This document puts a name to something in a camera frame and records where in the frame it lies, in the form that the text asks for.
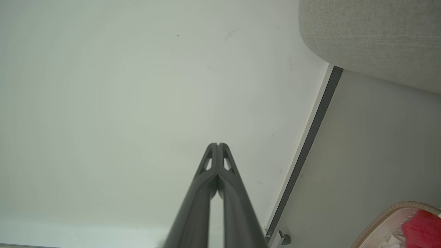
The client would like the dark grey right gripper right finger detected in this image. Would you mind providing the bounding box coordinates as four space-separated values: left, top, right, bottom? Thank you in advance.
218 143 268 248

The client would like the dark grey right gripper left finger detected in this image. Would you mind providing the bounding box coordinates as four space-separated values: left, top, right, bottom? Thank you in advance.
162 143 218 248

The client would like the red garment with white stripe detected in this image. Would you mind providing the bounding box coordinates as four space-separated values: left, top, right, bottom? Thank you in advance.
401 209 441 248

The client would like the white perforated laundry basket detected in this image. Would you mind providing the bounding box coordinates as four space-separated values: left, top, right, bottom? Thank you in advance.
351 201 441 248

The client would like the white crumpled clothing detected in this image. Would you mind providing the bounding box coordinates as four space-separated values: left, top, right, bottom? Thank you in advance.
379 234 408 248

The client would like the grey metal foot bar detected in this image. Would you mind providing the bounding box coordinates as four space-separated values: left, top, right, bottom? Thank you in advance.
266 230 284 248

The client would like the dark baseboard strip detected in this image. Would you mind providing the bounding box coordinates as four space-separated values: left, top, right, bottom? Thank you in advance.
265 66 344 241

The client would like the grey fabric sofa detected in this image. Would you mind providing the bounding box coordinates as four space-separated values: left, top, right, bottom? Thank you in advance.
298 0 441 94

